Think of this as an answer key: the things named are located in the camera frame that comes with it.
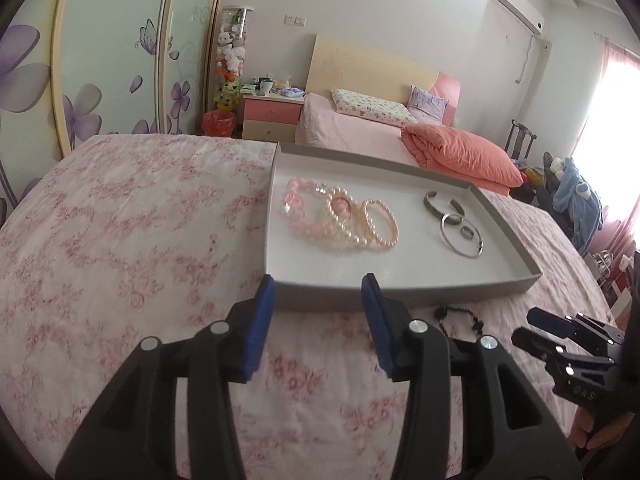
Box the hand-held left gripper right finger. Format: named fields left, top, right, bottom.
left=361, top=273, right=583, bottom=480

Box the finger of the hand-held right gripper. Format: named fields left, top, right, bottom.
left=526, top=307, right=626, bottom=347
left=511, top=327, right=617, bottom=377

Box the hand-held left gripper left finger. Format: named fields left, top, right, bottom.
left=55, top=274, right=277, bottom=480

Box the black bead bracelet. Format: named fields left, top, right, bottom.
left=435, top=304, right=485, bottom=338

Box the grey cardboard box tray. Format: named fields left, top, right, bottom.
left=261, top=141, right=544, bottom=312

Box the white pearl bracelet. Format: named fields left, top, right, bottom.
left=320, top=186, right=373, bottom=251

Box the pink pearl bracelet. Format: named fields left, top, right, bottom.
left=359, top=198, right=401, bottom=251

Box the thin silver bangle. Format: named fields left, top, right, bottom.
left=440, top=212, right=485, bottom=259

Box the wide silver cuff bangle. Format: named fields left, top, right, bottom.
left=424, top=190, right=466, bottom=218

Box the pink flower bead bracelet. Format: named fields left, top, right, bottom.
left=281, top=176, right=353, bottom=242

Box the person's right hand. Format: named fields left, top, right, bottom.
left=570, top=402, right=620, bottom=453

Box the blue plush robe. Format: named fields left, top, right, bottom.
left=552, top=156, right=603, bottom=251

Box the black office chair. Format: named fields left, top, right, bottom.
left=542, top=152, right=601, bottom=256

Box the pink floral bedsheet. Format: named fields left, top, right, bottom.
left=0, top=132, right=618, bottom=480

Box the dark wooden chair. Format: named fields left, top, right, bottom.
left=504, top=119, right=537, bottom=161

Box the salmon duvet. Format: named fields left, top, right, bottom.
left=400, top=123, right=526, bottom=195

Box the pink bed with headboard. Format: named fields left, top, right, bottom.
left=294, top=34, right=526, bottom=196

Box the red trash bin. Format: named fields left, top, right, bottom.
left=202, top=110, right=236, bottom=137

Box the pink nightstand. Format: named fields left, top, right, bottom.
left=240, top=91, right=306, bottom=142

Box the floral pillow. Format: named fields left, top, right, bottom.
left=330, top=88, right=418, bottom=127

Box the purple pillow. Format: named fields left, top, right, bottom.
left=406, top=85, right=449, bottom=123

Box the pink curtain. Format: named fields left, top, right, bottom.
left=570, top=40, right=640, bottom=261

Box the air conditioner pipe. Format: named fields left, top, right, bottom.
left=515, top=35, right=539, bottom=84

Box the plush toy display tube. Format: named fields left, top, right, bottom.
left=212, top=5, right=256, bottom=113

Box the white air conditioner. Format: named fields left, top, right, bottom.
left=487, top=0, right=546, bottom=36

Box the floral sliding door wardrobe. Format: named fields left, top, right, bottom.
left=0, top=0, right=231, bottom=221

